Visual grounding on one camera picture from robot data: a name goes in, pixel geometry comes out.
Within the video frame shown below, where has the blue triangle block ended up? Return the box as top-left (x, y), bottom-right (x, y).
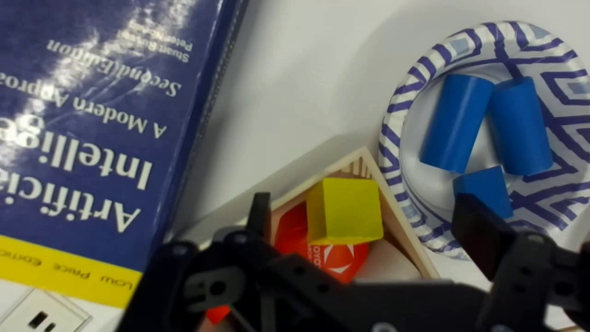
top-left (453, 167), bottom-right (512, 218)

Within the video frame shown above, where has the small wooden tray box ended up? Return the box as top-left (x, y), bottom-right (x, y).
top-left (177, 146), bottom-right (442, 285)

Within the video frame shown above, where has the blue artificial intelligence textbook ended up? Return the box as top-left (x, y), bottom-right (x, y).
top-left (0, 0), bottom-right (249, 309)

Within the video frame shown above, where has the blue patterned paper plate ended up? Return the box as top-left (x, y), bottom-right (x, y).
top-left (378, 21), bottom-right (590, 259)

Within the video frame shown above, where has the yellow wooden block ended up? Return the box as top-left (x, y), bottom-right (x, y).
top-left (306, 178), bottom-right (383, 246)

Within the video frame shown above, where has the blue cylinder block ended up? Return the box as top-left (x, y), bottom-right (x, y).
top-left (420, 75), bottom-right (494, 174)
top-left (488, 78), bottom-right (553, 178)

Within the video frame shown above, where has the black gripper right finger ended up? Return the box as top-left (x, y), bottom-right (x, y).
top-left (452, 194), bottom-right (590, 332)

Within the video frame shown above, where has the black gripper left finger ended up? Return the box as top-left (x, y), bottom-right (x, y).
top-left (245, 193), bottom-right (271, 244)

